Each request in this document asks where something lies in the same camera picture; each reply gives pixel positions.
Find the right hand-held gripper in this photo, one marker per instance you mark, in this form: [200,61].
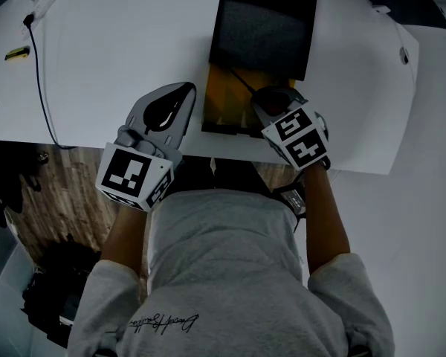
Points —
[301,140]

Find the black office chair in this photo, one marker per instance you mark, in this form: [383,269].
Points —
[59,292]

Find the small black waist device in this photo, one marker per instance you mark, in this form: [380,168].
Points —
[294,202]

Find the person's right forearm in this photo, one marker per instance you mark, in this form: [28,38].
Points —
[325,221]

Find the black desktop storage case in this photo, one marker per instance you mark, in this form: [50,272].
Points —
[264,32]

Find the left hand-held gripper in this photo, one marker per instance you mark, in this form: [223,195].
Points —
[134,169]

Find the dark grey desk partition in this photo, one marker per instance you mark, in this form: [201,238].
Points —
[427,9]

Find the yellow and black utility knife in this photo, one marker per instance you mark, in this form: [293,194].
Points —
[18,53]

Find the yellow tray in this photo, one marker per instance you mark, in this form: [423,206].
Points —
[223,102]

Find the white t-shirt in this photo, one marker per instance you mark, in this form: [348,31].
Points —
[226,273]

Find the white shoe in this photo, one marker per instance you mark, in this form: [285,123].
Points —
[213,165]

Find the white partition bracket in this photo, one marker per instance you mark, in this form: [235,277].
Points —
[381,9]

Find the person's left forearm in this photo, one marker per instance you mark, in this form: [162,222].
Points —
[124,240]

